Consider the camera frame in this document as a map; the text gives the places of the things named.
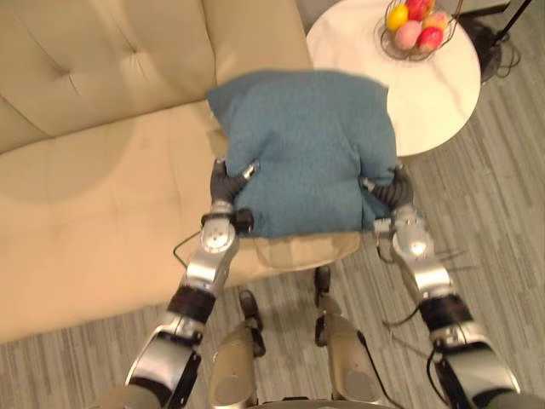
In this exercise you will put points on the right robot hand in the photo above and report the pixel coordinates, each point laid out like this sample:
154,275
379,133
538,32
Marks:
394,187

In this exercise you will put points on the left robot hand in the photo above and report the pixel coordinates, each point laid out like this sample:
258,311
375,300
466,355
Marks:
225,183

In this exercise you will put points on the teal fabric cushion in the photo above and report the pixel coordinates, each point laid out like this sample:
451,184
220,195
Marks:
298,153

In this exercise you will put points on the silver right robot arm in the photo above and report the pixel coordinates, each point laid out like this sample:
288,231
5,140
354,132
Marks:
443,307

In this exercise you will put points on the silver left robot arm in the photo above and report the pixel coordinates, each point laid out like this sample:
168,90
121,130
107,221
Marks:
187,298

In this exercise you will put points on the beige cushion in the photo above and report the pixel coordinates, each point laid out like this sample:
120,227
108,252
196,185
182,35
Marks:
302,251

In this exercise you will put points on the round white side table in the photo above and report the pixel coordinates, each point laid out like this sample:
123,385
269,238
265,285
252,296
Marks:
426,89

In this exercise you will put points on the beige leather sofa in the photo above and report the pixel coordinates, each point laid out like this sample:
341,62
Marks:
106,149

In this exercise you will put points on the pink peach fruit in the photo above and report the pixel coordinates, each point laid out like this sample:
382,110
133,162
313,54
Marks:
408,36

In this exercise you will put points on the red apple fruit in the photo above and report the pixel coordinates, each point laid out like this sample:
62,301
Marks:
431,38

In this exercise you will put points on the black stand base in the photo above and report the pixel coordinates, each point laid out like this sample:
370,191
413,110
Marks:
489,47

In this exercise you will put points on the yellow fruit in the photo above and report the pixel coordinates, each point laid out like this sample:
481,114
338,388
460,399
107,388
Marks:
398,16

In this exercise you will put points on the orange-pink fruit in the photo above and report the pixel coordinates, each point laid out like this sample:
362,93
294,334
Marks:
438,19

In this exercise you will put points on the red-yellow fruit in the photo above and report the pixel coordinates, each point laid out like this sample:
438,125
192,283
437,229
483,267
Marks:
419,8

